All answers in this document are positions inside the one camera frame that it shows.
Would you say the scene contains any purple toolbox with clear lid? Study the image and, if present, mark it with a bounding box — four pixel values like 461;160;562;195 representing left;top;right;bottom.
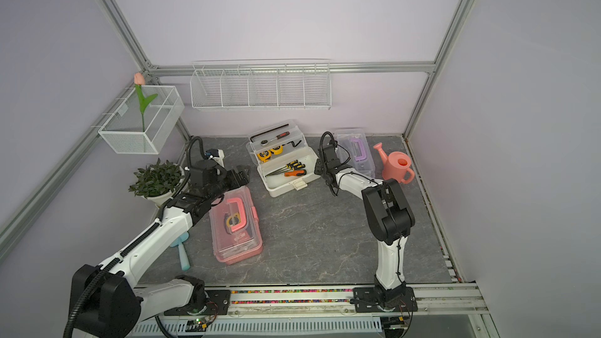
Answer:
334;128;376;178

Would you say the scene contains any white toolbox with clear tray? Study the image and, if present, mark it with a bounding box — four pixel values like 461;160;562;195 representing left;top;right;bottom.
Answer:
247;120;319;197

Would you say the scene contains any pink toolbox with clear lid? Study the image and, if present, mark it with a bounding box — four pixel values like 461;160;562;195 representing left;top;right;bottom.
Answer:
210;186;263;264

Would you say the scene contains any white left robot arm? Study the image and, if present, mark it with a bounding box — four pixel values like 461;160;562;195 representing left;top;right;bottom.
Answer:
63;158;250;337

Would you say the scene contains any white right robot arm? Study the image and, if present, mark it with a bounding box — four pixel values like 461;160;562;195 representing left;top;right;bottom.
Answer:
315;132;417;313

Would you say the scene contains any orange black screwdriver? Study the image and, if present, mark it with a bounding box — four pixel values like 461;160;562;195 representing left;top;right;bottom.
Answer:
284;169;307;177

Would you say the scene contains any potted green plant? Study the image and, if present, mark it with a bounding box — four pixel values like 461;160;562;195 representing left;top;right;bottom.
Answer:
128;158;185;208

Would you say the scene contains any yellow tape measure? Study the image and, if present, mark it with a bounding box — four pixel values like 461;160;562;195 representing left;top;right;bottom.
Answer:
271;146;283;155
257;150;272;163

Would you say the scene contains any pink watering can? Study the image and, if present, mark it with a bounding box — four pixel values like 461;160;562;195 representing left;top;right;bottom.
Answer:
373;142;416;184

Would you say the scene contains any pink artificial tulip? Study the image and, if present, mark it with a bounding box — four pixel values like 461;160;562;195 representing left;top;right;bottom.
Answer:
134;73;157;131

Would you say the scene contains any teal brush handle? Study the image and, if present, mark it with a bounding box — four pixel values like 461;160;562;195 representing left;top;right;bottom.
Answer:
170;232;190;272

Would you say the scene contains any white wire wall shelf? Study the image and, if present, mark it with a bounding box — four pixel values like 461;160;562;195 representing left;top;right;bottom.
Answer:
189;59;332;110

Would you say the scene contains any white wire basket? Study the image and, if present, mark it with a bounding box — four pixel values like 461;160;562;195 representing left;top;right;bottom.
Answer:
98;85;184;155

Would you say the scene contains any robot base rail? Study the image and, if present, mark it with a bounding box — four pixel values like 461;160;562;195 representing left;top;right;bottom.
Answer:
131;283;499;337

